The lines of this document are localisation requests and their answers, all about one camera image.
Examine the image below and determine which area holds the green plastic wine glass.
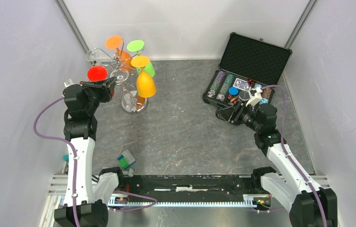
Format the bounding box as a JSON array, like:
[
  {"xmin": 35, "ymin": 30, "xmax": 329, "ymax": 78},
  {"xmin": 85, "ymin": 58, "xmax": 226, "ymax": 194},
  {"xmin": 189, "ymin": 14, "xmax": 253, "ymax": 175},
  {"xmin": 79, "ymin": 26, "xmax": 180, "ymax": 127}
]
[{"xmin": 127, "ymin": 40, "xmax": 155, "ymax": 78}]

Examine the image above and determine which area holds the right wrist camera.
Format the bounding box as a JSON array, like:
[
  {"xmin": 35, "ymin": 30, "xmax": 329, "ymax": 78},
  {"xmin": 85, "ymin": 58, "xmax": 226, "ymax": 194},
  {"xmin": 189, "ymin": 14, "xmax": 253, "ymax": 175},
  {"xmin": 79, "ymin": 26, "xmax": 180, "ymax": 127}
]
[{"xmin": 246, "ymin": 87, "xmax": 262, "ymax": 106}]

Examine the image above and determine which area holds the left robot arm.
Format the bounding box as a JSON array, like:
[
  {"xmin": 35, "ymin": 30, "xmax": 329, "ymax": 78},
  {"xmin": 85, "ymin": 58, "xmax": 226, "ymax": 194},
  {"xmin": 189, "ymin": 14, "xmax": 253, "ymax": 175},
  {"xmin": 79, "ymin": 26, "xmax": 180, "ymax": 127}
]
[{"xmin": 54, "ymin": 77, "xmax": 126, "ymax": 227}]

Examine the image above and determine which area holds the clear wine glass on rack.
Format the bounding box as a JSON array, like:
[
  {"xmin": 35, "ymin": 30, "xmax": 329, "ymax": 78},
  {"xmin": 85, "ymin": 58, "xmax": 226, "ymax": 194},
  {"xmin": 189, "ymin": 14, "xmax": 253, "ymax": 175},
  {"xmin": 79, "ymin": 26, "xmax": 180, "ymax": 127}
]
[{"xmin": 85, "ymin": 48, "xmax": 100, "ymax": 65}]

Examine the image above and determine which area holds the black poker chip case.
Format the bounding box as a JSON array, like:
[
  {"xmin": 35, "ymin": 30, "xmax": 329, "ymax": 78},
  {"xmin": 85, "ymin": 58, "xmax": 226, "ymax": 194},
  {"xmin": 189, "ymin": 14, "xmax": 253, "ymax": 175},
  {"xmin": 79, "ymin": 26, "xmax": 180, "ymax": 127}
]
[{"xmin": 202, "ymin": 32, "xmax": 293, "ymax": 108}]

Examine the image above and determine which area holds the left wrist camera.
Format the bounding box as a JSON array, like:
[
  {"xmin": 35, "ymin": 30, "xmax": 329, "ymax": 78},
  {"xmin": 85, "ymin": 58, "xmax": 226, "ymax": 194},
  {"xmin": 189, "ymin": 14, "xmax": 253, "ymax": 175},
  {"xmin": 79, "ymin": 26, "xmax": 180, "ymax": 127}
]
[{"xmin": 64, "ymin": 79, "xmax": 74, "ymax": 89}]

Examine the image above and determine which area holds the red plastic wine glass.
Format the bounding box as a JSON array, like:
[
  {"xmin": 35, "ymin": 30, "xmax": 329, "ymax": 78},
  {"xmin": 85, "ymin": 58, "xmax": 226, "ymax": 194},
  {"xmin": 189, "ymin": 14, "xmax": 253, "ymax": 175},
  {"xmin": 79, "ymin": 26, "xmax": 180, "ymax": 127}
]
[{"xmin": 87, "ymin": 65, "xmax": 109, "ymax": 82}]

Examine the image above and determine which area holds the clear flute glass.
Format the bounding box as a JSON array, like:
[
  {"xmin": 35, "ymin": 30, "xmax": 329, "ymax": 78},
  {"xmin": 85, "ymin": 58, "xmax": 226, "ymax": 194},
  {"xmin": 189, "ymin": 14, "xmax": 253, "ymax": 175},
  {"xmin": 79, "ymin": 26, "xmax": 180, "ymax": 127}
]
[{"xmin": 111, "ymin": 68, "xmax": 137, "ymax": 114}]

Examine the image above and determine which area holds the yellow plastic wine glass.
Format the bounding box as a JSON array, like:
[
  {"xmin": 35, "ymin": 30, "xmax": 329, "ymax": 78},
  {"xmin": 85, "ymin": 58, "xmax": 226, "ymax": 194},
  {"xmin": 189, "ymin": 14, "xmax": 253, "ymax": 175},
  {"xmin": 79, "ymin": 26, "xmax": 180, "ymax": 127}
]
[{"xmin": 136, "ymin": 72, "xmax": 156, "ymax": 98}]

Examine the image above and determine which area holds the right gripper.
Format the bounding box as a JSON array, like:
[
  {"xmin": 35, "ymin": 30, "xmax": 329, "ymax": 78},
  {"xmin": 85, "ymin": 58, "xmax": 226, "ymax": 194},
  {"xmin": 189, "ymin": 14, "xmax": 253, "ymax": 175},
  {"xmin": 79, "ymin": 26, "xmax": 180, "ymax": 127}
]
[{"xmin": 217, "ymin": 99, "xmax": 262, "ymax": 132}]

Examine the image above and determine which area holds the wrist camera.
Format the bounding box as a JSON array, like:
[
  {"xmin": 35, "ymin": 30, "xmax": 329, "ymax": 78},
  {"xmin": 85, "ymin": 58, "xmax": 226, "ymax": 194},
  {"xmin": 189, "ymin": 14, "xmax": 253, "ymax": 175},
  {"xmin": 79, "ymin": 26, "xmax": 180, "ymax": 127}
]
[
  {"xmin": 246, "ymin": 87, "xmax": 262, "ymax": 106},
  {"xmin": 64, "ymin": 79, "xmax": 74, "ymax": 89}
]

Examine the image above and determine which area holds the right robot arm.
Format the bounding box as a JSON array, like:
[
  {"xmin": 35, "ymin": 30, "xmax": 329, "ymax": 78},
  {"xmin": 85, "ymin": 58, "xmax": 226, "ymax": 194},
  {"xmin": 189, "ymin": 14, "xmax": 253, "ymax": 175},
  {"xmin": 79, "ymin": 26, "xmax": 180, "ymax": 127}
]
[{"xmin": 216, "ymin": 103, "xmax": 338, "ymax": 227}]

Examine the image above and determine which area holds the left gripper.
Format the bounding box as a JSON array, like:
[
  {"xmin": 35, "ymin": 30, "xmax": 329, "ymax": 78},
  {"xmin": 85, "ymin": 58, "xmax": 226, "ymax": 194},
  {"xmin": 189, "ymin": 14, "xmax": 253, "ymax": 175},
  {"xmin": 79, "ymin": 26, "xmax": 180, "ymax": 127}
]
[{"xmin": 80, "ymin": 77, "xmax": 117, "ymax": 114}]

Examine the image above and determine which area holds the orange plastic wine glass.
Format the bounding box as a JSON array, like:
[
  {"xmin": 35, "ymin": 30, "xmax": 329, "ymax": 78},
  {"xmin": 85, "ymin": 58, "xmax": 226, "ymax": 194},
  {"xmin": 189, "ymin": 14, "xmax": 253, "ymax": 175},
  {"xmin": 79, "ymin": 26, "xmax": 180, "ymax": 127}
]
[{"xmin": 105, "ymin": 35, "xmax": 133, "ymax": 72}]

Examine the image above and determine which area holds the coloured toy brick block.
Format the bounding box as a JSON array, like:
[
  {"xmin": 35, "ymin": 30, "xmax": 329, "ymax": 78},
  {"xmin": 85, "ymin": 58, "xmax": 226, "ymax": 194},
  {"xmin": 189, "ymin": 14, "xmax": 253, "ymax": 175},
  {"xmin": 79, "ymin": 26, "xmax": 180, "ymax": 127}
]
[{"xmin": 117, "ymin": 149, "xmax": 136, "ymax": 170}]

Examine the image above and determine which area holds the chrome wine glass rack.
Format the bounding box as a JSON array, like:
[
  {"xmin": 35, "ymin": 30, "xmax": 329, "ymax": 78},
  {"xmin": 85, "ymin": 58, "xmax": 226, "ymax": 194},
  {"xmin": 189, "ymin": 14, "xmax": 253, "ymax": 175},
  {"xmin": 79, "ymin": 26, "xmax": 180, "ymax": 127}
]
[{"xmin": 85, "ymin": 48, "xmax": 148, "ymax": 114}]

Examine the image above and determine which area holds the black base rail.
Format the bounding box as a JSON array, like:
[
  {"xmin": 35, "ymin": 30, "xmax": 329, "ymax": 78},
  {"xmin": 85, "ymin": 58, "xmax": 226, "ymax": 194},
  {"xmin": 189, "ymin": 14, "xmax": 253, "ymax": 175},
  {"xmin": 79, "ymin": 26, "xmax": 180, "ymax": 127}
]
[{"xmin": 108, "ymin": 175, "xmax": 273, "ymax": 208}]

